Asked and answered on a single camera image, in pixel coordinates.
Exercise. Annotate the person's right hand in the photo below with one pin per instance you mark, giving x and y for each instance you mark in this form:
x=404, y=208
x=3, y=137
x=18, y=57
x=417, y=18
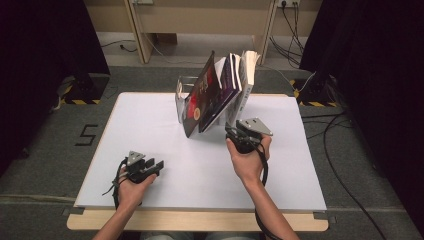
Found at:
x=250, y=165

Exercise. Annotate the clear acrylic book holder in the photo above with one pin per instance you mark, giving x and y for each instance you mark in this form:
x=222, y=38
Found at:
x=180, y=100

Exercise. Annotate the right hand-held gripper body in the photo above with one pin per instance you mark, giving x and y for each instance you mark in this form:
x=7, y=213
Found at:
x=248, y=140

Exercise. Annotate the black stand base striped tape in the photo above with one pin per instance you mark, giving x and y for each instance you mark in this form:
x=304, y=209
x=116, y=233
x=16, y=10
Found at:
x=90, y=87
x=320, y=90

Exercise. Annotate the beige wooden desk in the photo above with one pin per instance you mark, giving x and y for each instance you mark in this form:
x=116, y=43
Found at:
x=186, y=16

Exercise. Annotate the white wall outlet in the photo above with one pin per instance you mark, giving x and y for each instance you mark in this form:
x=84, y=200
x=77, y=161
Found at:
x=288, y=2

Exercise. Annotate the white book with picture grid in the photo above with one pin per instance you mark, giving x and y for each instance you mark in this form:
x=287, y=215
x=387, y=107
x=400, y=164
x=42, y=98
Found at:
x=250, y=73

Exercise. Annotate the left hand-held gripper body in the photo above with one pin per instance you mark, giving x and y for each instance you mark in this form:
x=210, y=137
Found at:
x=136, y=170

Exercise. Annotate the dark curtain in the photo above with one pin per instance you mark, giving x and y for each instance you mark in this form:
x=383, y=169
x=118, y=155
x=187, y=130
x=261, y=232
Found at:
x=40, y=66
x=383, y=83

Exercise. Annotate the person's left hand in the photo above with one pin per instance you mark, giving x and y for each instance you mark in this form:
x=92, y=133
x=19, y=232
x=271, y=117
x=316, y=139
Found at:
x=133, y=195

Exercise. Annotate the dark brown book red print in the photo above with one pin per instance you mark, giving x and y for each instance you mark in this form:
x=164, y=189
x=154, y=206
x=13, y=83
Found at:
x=200, y=100

